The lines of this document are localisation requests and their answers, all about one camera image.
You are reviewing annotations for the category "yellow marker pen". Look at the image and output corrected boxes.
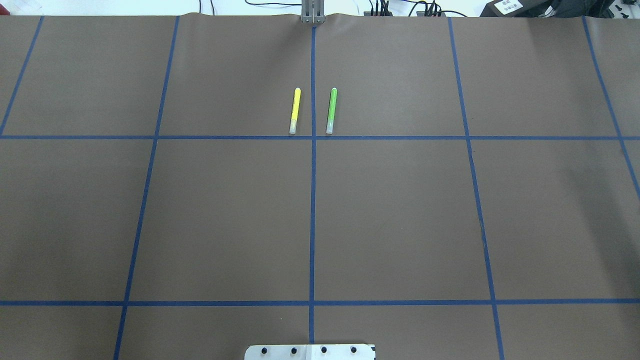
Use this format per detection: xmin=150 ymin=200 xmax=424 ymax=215
xmin=288 ymin=87 xmax=302 ymax=135

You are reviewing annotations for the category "green marker pen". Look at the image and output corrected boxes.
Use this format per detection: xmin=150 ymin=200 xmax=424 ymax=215
xmin=326 ymin=87 xmax=338 ymax=135

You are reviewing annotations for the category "brown paper table cover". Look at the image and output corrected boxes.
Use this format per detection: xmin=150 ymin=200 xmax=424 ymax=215
xmin=1 ymin=13 xmax=639 ymax=360

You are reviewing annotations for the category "black box white label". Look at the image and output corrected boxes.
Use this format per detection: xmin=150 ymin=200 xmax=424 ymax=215
xmin=480 ymin=0 xmax=554 ymax=18

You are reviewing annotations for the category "aluminium frame post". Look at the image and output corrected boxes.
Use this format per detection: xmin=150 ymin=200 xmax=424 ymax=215
xmin=301 ymin=0 xmax=326 ymax=25

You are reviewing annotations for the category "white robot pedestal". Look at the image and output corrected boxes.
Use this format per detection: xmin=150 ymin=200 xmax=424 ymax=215
xmin=244 ymin=343 xmax=377 ymax=360

